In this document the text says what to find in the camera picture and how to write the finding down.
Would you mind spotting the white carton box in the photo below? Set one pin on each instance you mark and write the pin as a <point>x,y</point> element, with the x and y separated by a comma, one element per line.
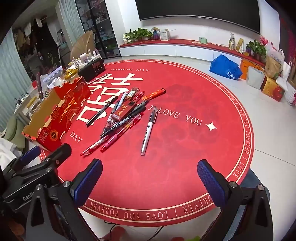
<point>165,35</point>

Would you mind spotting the red cardboard box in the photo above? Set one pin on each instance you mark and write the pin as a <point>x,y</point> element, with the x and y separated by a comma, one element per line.
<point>60,113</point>

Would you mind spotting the white blue patterned pen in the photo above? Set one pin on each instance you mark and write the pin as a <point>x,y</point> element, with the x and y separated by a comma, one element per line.
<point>121,100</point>

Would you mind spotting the red round printed mat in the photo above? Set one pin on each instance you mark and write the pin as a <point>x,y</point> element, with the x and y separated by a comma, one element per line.
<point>161,150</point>

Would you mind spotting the colourful figurine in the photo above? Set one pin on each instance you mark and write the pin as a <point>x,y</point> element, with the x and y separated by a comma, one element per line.
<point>156,33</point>

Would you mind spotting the white plastic bag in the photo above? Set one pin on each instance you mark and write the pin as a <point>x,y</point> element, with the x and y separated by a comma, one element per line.
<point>275,51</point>

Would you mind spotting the pale curtain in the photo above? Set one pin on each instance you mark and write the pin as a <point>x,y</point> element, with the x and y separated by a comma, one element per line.
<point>11,81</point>
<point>63,20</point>

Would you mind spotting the clear plastic bag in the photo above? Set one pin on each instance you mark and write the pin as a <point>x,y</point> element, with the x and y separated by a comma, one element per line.
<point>49,77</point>

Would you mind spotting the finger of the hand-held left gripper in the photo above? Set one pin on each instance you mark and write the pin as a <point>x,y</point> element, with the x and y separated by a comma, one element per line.
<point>60,153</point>
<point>30,155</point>

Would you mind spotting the yellow red gift box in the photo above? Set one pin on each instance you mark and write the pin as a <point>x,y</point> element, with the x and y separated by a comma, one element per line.
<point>272,89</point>

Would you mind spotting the slim black pen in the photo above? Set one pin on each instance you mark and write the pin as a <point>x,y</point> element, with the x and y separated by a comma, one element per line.
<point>99,113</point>

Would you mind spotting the potted green plant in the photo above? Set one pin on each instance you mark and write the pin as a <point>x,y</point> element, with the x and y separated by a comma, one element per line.
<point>255,48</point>

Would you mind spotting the potted green plants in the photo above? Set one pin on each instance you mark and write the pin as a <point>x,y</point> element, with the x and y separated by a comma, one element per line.
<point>138,34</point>

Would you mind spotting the black radio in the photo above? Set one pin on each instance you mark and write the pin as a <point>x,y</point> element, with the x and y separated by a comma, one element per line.
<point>91,68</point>

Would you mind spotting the hanging clothes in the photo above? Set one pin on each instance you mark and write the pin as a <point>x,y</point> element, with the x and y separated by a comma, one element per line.
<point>30,32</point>

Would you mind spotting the glass display cabinet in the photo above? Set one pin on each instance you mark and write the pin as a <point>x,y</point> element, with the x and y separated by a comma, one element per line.
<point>97,25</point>

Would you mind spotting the blue bag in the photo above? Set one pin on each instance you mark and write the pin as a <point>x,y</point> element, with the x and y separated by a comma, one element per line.
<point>225,67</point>

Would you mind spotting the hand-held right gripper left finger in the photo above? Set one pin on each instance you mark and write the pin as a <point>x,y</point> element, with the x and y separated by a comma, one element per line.
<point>89,180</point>

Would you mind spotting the small brown box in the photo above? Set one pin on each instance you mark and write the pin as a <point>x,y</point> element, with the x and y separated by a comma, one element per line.
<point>133,93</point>

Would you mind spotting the white paper bag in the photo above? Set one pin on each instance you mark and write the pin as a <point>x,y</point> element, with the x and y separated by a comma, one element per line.
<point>255,77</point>

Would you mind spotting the white marker black cap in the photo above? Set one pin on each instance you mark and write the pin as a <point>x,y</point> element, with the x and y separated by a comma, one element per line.
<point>149,132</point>

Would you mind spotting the beige chair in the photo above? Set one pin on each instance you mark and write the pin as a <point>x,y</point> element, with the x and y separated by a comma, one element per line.
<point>82,45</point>

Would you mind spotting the green chair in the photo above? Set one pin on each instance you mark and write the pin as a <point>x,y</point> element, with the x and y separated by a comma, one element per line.
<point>13,132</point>

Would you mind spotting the white container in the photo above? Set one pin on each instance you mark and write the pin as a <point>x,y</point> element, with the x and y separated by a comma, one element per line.
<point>84,58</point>

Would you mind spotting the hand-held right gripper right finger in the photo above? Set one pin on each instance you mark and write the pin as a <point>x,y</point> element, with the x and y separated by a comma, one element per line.
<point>210,183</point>

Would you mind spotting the low white cabinet red top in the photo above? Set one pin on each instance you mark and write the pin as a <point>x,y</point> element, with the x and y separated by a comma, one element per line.
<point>185,47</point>

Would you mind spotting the orange paper bag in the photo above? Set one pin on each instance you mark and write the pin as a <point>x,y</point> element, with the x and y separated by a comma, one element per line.
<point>245,67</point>

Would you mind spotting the red pen white barrel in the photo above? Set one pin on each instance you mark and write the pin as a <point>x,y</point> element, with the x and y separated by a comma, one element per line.
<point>92,147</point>

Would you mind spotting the small green box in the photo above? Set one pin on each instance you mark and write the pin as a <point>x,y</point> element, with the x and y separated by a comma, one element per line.
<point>203,40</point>

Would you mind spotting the pink flowers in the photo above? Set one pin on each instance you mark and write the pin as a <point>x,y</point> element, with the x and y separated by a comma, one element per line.
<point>263,40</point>

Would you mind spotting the white cloth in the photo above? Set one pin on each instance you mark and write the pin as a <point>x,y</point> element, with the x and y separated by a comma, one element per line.
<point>7,149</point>

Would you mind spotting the person's leg in jeans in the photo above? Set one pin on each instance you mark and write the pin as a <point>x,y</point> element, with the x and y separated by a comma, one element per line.
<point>251,178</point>

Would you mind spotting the yellow snack bag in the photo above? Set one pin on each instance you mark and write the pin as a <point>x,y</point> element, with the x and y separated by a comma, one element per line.
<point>240,45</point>

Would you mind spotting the brown paper bag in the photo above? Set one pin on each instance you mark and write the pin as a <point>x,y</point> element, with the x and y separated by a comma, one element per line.
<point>274,66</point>

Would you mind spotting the black television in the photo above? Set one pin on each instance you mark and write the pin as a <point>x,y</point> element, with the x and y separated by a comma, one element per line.
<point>198,11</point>

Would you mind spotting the gold lid jar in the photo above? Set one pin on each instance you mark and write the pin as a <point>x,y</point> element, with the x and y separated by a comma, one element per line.
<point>70,74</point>

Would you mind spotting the white snack bag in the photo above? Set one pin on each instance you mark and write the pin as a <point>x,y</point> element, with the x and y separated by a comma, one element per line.
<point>232,42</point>

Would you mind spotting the white tissue roll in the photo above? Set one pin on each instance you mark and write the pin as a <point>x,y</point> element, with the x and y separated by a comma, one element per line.
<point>57,83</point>

